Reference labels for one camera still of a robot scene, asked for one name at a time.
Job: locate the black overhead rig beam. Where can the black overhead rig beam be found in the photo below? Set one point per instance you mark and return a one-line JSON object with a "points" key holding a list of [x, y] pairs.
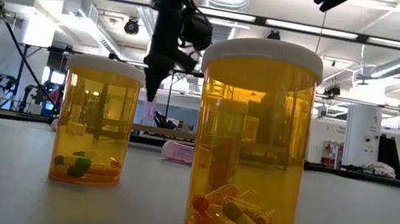
{"points": [[363, 38]]}

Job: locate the black metal table frame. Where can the black metal table frame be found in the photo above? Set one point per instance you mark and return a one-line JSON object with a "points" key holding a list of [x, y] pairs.
{"points": [[336, 172]]}

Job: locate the large orange medicine bottle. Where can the large orange medicine bottle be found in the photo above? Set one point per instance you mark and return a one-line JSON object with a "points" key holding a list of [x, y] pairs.
{"points": [[249, 157], [96, 123]]}

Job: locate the white round pillar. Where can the white round pillar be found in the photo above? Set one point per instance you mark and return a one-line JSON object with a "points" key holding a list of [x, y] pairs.
{"points": [[361, 135]]}

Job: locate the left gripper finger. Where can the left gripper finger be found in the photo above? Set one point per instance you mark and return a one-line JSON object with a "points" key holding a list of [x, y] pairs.
{"points": [[156, 80]]}

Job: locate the black angular stand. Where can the black angular stand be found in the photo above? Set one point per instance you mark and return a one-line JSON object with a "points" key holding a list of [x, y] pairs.
{"points": [[388, 155]]}

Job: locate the red white cabinet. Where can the red white cabinet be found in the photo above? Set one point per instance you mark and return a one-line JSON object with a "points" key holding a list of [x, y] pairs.
{"points": [[331, 153]]}

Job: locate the black ceiling spotlight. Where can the black ceiling spotlight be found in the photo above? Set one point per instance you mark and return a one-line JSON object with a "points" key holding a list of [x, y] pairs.
{"points": [[332, 90], [131, 26]]}

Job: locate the white cloth heap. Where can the white cloth heap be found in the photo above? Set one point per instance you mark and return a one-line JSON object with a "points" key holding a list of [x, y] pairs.
{"points": [[380, 168]]}

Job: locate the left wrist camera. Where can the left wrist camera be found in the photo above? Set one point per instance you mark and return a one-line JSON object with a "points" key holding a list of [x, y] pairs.
{"points": [[197, 32]]}

